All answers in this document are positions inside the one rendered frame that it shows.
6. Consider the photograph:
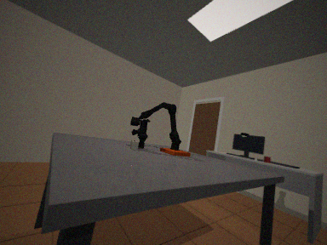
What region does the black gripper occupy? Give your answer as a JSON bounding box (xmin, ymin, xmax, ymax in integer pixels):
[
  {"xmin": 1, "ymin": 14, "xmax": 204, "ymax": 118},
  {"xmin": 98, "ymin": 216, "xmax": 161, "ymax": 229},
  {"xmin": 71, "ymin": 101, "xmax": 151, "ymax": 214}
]
[{"xmin": 137, "ymin": 127, "xmax": 148, "ymax": 146}]

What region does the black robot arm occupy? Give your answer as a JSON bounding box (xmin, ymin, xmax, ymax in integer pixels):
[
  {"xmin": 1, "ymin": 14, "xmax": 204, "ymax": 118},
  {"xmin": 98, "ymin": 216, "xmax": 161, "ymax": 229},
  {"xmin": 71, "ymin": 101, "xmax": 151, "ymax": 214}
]
[{"xmin": 130, "ymin": 102, "xmax": 181, "ymax": 151}]

